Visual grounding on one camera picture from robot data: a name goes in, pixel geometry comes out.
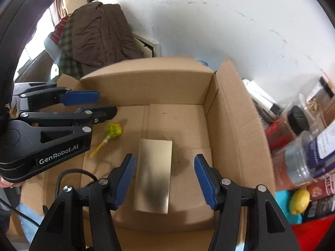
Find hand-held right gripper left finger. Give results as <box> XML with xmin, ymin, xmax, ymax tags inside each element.
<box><xmin>28</xmin><ymin>153</ymin><xmax>137</xmax><ymax>251</ymax></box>

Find black cable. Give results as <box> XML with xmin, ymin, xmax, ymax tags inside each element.
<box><xmin>56</xmin><ymin>168</ymin><xmax>99</xmax><ymax>198</ymax></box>

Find red plastic canister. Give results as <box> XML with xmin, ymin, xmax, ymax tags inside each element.
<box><xmin>290</xmin><ymin>213</ymin><xmax>335</xmax><ymax>251</ymax></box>

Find gold packet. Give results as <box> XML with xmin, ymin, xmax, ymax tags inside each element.
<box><xmin>133</xmin><ymin>138</ymin><xmax>173</xmax><ymax>214</ymax></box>

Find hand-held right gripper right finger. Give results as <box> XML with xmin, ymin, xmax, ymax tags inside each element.
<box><xmin>194</xmin><ymin>154</ymin><xmax>301</xmax><ymax>251</ymax></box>

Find clear jar of grains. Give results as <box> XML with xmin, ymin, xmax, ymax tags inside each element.
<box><xmin>298</xmin><ymin>76</ymin><xmax>335</xmax><ymax>130</ymax></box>

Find grey-blue chair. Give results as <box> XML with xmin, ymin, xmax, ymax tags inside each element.
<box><xmin>44</xmin><ymin>33</ymin><xmax>62</xmax><ymax>63</ymax></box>

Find yellow-green lollipop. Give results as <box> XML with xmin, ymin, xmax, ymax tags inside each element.
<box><xmin>90</xmin><ymin>122</ymin><xmax>123</xmax><ymax>159</ymax></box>

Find red plaid cloth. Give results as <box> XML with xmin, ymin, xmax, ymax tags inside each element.
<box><xmin>52</xmin><ymin>16</ymin><xmax>71</xmax><ymax>45</ymax></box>

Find window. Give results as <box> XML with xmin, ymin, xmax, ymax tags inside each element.
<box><xmin>16</xmin><ymin>5</ymin><xmax>57</xmax><ymax>66</ymax></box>

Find green plaid cloth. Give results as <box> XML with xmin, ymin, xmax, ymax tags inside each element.
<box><xmin>58</xmin><ymin>17</ymin><xmax>84</xmax><ymax>80</ymax></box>

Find purple label jar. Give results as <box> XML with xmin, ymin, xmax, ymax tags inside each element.
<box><xmin>284</xmin><ymin>122</ymin><xmax>335</xmax><ymax>186</ymax></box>

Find person's left hand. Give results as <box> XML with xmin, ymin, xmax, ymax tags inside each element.
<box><xmin>0</xmin><ymin>176</ymin><xmax>22</xmax><ymax>189</ymax></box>

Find blue floral tablecloth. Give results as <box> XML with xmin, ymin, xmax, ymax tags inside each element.
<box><xmin>10</xmin><ymin>188</ymin><xmax>305</xmax><ymax>246</ymax></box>

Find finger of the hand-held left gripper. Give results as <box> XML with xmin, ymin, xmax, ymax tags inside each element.
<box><xmin>22</xmin><ymin>105</ymin><xmax>118</xmax><ymax>133</ymax></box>
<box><xmin>19</xmin><ymin>87</ymin><xmax>101</xmax><ymax>111</ymax></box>

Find white flat box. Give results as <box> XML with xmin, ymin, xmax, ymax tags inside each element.
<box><xmin>242</xmin><ymin>79</ymin><xmax>286</xmax><ymax>115</ymax></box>

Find brown boards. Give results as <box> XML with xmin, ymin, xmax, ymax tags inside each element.
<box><xmin>17</xmin><ymin>52</ymin><xmax>57</xmax><ymax>84</ymax></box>

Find brown jacket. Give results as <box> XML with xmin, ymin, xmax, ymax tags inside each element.
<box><xmin>71</xmin><ymin>1</ymin><xmax>144</xmax><ymax>76</ymax></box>

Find cardboard box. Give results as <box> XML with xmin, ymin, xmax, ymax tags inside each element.
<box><xmin>19</xmin><ymin>56</ymin><xmax>278</xmax><ymax>251</ymax></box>

